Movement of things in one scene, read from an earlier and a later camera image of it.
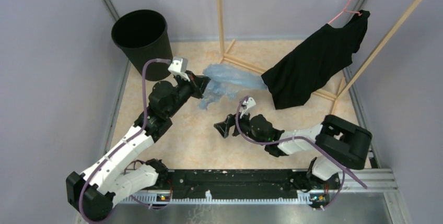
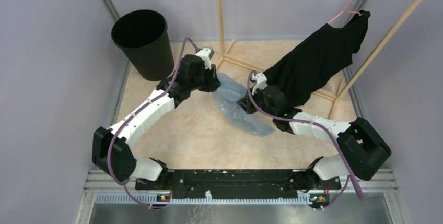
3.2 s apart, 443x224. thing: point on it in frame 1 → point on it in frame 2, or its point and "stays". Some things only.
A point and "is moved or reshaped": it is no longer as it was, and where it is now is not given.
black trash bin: [143, 34] stays
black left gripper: [195, 83] → [213, 83]
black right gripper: [223, 127] → [246, 104]
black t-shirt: [330, 49] stays
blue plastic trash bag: [224, 80] is moved or reshaped
